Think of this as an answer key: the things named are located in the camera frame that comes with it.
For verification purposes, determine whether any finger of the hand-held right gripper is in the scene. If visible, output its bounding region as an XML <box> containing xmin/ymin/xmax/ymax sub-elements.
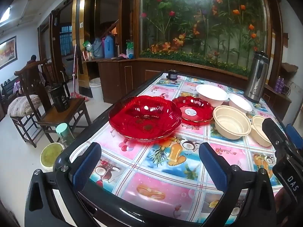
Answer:
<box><xmin>285</xmin><ymin>124</ymin><xmax>303</xmax><ymax>154</ymax></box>
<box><xmin>262</xmin><ymin>118</ymin><xmax>293</xmax><ymax>163</ymax></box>

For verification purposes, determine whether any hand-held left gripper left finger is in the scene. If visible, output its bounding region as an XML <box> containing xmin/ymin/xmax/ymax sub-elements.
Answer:
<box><xmin>28</xmin><ymin>142</ymin><xmax>102</xmax><ymax>227</ymax></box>

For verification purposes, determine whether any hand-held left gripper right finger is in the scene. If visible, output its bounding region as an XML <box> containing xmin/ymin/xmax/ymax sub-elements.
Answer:
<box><xmin>198</xmin><ymin>142</ymin><xmax>277</xmax><ymax>227</ymax></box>

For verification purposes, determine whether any small beige plastic bowl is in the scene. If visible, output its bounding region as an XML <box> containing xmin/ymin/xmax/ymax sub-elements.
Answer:
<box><xmin>251</xmin><ymin>115</ymin><xmax>273</xmax><ymax>147</ymax></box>

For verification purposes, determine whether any large beige plastic bowl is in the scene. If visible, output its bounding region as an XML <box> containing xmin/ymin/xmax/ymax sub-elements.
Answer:
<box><xmin>212</xmin><ymin>106</ymin><xmax>252</xmax><ymax>140</ymax></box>

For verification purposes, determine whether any small white foam bowl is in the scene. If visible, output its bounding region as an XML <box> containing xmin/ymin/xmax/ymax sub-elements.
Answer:
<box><xmin>228</xmin><ymin>93</ymin><xmax>253</xmax><ymax>114</ymax></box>

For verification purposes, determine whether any small red glass plate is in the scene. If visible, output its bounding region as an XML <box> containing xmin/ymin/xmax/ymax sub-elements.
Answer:
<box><xmin>172</xmin><ymin>96</ymin><xmax>215</xmax><ymax>126</ymax></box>

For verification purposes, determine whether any large white foam bowl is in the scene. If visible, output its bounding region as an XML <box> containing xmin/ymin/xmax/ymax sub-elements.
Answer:
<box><xmin>195</xmin><ymin>84</ymin><xmax>230</xmax><ymax>107</ymax></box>

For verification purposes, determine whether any large red glass plate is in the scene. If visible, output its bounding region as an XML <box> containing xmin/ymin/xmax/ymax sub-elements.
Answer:
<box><xmin>109</xmin><ymin>95</ymin><xmax>182</xmax><ymax>143</ymax></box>

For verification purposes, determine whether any green plastic basin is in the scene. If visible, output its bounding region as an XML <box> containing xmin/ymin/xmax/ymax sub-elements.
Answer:
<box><xmin>40</xmin><ymin>142</ymin><xmax>65</xmax><ymax>173</ymax></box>

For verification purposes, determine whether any bottle with green lid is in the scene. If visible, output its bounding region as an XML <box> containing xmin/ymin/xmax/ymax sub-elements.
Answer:
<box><xmin>55</xmin><ymin>123</ymin><xmax>75</xmax><ymax>147</ymax></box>

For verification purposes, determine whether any colourful printed tablecloth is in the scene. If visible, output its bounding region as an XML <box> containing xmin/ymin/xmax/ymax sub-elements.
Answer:
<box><xmin>89</xmin><ymin>72</ymin><xmax>288</xmax><ymax>225</ymax></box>

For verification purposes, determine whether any stainless steel thermos kettle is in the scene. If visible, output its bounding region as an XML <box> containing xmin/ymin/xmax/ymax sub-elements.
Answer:
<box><xmin>243</xmin><ymin>51</ymin><xmax>270</xmax><ymax>104</ymax></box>

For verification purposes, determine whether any dark wooden chair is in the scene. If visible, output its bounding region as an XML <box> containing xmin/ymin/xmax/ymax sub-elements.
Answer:
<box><xmin>18</xmin><ymin>59</ymin><xmax>91</xmax><ymax>143</ymax></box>
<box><xmin>7</xmin><ymin>66</ymin><xmax>44</xmax><ymax>148</ymax></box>

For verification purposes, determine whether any black framed table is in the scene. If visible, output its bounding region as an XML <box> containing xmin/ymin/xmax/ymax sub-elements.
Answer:
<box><xmin>54</xmin><ymin>71</ymin><xmax>294</xmax><ymax>227</ymax></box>

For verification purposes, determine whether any white plastic bucket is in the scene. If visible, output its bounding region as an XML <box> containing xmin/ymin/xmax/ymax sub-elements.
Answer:
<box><xmin>89</xmin><ymin>78</ymin><xmax>104</xmax><ymax>102</ymax></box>

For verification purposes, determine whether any striped seat cushion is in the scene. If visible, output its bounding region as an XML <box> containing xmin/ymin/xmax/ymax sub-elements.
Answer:
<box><xmin>7</xmin><ymin>95</ymin><xmax>42</xmax><ymax>117</ymax></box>

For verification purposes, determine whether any mop with metal pole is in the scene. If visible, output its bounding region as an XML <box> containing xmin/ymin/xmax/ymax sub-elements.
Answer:
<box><xmin>71</xmin><ymin>44</ymin><xmax>89</xmax><ymax>101</ymax></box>

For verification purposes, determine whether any low wooden cabinet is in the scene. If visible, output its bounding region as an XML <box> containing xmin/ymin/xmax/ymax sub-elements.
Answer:
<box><xmin>83</xmin><ymin>57</ymin><xmax>291</xmax><ymax>121</ymax></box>

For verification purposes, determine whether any grey-blue water jug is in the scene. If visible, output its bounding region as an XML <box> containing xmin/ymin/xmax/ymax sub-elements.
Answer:
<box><xmin>92</xmin><ymin>38</ymin><xmax>105</xmax><ymax>59</ymax></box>

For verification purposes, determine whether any blue thermos flask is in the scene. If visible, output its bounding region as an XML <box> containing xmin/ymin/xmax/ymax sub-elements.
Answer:
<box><xmin>104</xmin><ymin>35</ymin><xmax>114</xmax><ymax>58</ymax></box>

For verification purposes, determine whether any green and white bag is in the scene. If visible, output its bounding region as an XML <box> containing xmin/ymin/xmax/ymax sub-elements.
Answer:
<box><xmin>126</xmin><ymin>40</ymin><xmax>135</xmax><ymax>59</ymax></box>

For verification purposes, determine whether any floral glass partition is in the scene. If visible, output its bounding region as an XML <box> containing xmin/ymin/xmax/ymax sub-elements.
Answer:
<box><xmin>138</xmin><ymin>0</ymin><xmax>273</xmax><ymax>76</ymax></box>

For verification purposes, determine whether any tall gold framed cabinet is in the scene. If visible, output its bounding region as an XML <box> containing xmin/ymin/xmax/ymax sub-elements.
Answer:
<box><xmin>72</xmin><ymin>0</ymin><xmax>101</xmax><ymax>97</ymax></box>

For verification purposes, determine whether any framed wall picture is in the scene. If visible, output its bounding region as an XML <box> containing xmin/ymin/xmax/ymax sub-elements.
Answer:
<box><xmin>0</xmin><ymin>36</ymin><xmax>17</xmax><ymax>69</ymax></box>

